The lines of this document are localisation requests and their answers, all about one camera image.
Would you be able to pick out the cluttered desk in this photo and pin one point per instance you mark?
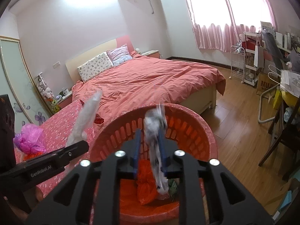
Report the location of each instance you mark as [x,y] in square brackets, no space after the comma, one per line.
[282,131]

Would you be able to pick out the sliding door wardrobe with flowers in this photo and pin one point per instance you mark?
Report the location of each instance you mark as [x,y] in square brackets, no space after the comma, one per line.
[26,101]

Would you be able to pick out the red plastic laundry basket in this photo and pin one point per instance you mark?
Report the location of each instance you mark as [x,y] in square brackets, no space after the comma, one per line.
[192,134]

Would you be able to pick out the brown cardboard box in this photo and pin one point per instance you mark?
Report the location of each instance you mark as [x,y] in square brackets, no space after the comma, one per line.
[264,83]

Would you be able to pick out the white floral pillow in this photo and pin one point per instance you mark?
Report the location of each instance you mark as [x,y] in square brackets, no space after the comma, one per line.
[94,66]

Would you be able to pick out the bed with salmon duvet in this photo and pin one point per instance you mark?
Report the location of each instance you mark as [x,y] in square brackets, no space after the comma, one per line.
[144,80]

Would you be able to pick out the pink window curtain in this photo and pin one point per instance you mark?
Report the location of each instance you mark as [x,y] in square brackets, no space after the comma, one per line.
[217,24]

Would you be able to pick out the orange red plastic bag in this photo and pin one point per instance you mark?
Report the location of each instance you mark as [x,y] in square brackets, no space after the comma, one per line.
[146,184]

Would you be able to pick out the white rolling shelf cart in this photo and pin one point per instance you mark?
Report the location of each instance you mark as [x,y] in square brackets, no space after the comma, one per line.
[242,57]

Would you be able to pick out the pink white left nightstand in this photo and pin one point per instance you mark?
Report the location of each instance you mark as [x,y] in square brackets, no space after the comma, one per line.
[65,101]

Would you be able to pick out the pink striped pillow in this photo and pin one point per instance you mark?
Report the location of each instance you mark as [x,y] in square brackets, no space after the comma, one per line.
[119,55]

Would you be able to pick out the right nightstand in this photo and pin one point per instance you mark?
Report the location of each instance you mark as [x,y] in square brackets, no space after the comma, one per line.
[152,53]

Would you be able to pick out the person's left hand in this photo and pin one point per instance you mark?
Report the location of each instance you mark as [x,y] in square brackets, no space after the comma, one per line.
[15,210]

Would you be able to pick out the green plastic bag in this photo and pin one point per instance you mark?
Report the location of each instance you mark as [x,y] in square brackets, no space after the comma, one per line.
[173,185]

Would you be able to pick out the floral red tablecloth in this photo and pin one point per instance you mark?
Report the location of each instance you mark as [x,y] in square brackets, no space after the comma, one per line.
[56,131]

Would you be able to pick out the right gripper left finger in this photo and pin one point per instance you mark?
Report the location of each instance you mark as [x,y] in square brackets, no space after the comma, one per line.
[90,192]

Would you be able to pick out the purple pink plastic bag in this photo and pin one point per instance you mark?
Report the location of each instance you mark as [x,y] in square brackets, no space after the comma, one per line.
[30,140]

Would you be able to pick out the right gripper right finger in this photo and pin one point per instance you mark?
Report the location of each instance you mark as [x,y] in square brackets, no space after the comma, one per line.
[228,201]

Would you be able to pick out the stuffed toy stack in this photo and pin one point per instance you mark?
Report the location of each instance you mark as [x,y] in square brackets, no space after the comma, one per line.
[47,94]

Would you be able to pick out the beige wooden headboard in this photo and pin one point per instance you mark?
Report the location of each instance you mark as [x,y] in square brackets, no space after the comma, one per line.
[77,61]

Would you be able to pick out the clear plastic bag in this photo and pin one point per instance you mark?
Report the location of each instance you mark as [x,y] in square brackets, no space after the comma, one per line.
[84,120]

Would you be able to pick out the black white patterned bag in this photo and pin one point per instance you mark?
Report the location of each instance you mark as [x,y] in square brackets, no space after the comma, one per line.
[154,121]

